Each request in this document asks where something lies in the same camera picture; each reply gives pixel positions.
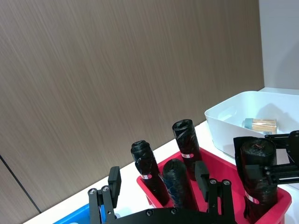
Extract black bag roll, glossy wrap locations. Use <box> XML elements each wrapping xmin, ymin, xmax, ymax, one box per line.
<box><xmin>130</xmin><ymin>140</ymin><xmax>171</xmax><ymax>206</ymax></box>

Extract white plastic bin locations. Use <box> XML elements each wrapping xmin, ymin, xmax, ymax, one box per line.
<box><xmin>204</xmin><ymin>91</ymin><xmax>299</xmax><ymax>159</ymax></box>

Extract red plastic bin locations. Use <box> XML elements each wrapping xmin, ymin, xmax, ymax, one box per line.
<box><xmin>136</xmin><ymin>147</ymin><xmax>292</xmax><ymax>224</ymax></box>

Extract black bag roll, hollow end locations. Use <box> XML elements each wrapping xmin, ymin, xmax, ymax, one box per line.
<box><xmin>172</xmin><ymin>119</ymin><xmax>203</xmax><ymax>180</ymax></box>

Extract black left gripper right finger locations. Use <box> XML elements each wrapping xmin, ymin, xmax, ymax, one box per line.
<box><xmin>194</xmin><ymin>161</ymin><xmax>236</xmax><ymax>221</ymax></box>

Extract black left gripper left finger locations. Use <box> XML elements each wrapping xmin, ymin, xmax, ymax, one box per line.
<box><xmin>88</xmin><ymin>166</ymin><xmax>122</xmax><ymax>224</ymax></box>

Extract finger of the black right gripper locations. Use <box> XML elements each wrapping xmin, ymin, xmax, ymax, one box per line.
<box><xmin>265</xmin><ymin>130</ymin><xmax>299</xmax><ymax>164</ymax></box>
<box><xmin>245</xmin><ymin>163</ymin><xmax>299</xmax><ymax>185</ymax></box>

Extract black bag roll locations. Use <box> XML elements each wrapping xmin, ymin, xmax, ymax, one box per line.
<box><xmin>162</xmin><ymin>159</ymin><xmax>199</xmax><ymax>210</ymax></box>
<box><xmin>233</xmin><ymin>135</ymin><xmax>279</xmax><ymax>220</ymax></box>
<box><xmin>172</xmin><ymin>119</ymin><xmax>203</xmax><ymax>180</ymax></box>
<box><xmin>130</xmin><ymin>140</ymin><xmax>171</xmax><ymax>206</ymax></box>

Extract black bag roll, blue streaks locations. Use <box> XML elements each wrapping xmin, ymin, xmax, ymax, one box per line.
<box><xmin>162</xmin><ymin>159</ymin><xmax>199</xmax><ymax>210</ymax></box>

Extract blue plastic bin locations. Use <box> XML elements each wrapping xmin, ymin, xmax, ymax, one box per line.
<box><xmin>53</xmin><ymin>203</ymin><xmax>103</xmax><ymax>224</ymax></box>

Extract clear jar of toothpicks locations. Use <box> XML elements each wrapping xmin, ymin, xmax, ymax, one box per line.
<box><xmin>244</xmin><ymin>118</ymin><xmax>280</xmax><ymax>135</ymax></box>

